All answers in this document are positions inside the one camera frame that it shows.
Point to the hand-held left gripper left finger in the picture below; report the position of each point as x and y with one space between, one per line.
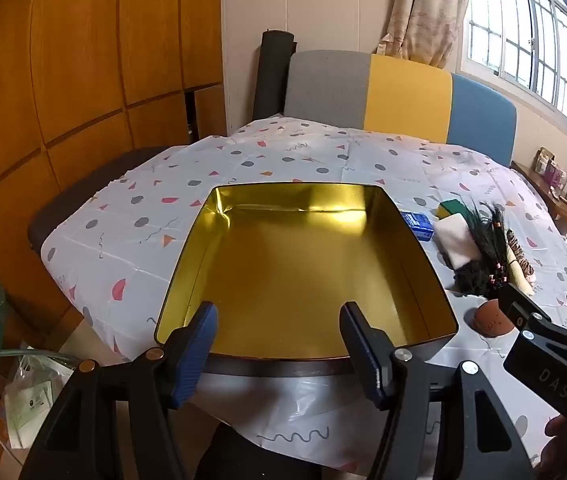
196 360

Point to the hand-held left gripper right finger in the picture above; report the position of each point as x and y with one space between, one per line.
363 360

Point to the brown makeup sponge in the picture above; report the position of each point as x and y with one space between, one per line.
492 317

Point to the cream yellow roll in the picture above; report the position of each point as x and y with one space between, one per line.
521 276

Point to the black wig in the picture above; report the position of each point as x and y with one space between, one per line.
483 255

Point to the beige bandage roll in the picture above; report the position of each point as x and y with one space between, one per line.
456 242

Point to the maroon tin box gold inside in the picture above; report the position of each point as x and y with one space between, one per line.
288 270

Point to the green yellow scouring sponge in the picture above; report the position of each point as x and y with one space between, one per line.
451 208

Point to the small blue packet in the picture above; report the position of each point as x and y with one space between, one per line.
417 225

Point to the person's right hand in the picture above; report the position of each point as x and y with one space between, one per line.
563 437

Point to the wooden side table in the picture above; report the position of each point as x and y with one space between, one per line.
543 195

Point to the purple boxes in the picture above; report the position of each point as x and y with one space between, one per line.
551 170

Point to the white plastic bag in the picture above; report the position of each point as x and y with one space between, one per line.
28 400

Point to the white patterned plastic tablecloth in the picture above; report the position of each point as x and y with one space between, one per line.
313 160

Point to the grey yellow blue bench back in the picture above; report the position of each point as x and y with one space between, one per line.
408 95

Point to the white framed window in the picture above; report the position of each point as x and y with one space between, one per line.
518 25

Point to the black rolled mat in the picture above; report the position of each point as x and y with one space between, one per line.
273 75

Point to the patterned beige curtain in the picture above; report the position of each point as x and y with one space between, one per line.
428 5

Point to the wooden wardrobe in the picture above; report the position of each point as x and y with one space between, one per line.
88 60

